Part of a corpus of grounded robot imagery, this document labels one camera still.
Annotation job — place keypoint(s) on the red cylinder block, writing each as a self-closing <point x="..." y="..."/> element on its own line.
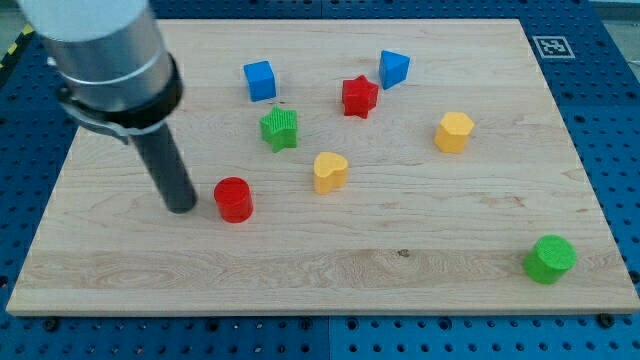
<point x="233" y="199"/>

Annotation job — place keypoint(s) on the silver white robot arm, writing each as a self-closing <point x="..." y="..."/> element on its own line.
<point x="118" y="77"/>

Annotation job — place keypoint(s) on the yellow heart block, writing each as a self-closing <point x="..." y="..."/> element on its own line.
<point x="330" y="172"/>

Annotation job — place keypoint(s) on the light wooden board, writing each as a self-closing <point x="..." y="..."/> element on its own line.
<point x="415" y="231"/>

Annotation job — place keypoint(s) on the green star block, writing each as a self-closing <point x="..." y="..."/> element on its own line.
<point x="279" y="128"/>

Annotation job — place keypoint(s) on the red star block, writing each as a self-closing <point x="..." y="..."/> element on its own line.
<point x="359" y="96"/>

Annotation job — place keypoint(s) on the blue cube block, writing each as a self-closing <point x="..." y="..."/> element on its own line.
<point x="261" y="80"/>

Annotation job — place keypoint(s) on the blue triangle block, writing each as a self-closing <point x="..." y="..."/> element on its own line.
<point x="393" y="68"/>

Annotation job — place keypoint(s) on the yellow hexagon block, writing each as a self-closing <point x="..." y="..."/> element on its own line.
<point x="453" y="132"/>

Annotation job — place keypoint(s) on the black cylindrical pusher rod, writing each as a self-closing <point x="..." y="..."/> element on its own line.
<point x="165" y="166"/>

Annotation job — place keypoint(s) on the green cylinder block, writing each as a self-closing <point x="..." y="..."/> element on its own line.
<point x="550" y="259"/>

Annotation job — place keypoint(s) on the white fiducial marker tag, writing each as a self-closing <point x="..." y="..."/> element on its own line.
<point x="553" y="47"/>

